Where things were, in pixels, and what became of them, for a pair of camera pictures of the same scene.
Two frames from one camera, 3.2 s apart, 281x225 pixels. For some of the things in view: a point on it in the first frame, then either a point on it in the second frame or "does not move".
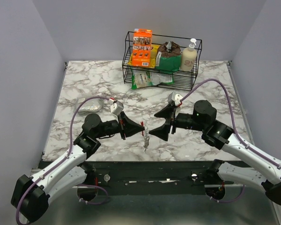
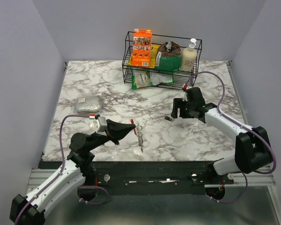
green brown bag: [169, 56] does not move
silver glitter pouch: [91, 105] does not move
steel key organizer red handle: [142, 123] -> [138, 129]
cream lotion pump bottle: [188, 56] does not move
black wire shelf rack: [151, 60] does not move
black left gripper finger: [130, 127] -> [118, 131]
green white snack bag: [142, 79] does not move
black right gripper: [169, 111] -> [178, 102]
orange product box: [141, 44] does not move
